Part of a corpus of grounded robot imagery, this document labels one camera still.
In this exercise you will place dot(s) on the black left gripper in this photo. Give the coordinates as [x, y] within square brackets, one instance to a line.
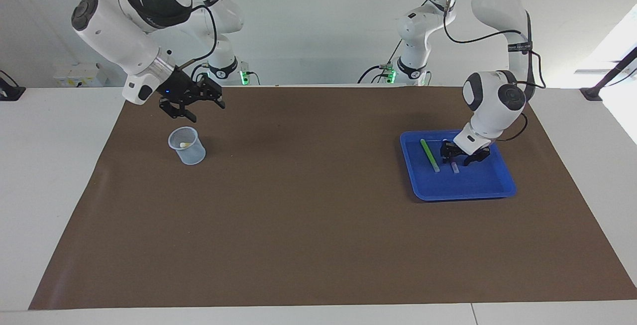
[458, 152]

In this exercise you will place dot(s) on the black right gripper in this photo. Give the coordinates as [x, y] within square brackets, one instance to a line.
[179, 93]

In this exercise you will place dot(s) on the purple pen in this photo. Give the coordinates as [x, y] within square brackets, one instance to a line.
[455, 167]

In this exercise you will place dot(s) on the green pen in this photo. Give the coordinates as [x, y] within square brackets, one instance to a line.
[430, 156]

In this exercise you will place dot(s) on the yellow pen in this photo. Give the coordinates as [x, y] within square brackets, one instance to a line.
[185, 145]

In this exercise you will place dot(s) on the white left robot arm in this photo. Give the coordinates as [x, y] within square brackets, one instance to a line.
[490, 108]

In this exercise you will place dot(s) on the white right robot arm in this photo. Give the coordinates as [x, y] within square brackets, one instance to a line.
[114, 31]

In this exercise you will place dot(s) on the blue plastic tray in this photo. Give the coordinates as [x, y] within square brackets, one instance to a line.
[463, 185]

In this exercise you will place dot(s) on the translucent plastic cup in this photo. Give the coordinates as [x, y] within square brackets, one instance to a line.
[191, 155]

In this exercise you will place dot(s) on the white power strip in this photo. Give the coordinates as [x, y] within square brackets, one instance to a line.
[74, 77]

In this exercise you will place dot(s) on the black stand with pole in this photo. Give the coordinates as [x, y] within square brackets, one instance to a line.
[594, 91]

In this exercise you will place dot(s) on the brown table mat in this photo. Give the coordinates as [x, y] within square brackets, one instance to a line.
[298, 225]

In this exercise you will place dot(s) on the small black table clamp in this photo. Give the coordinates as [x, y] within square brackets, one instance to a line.
[7, 91]

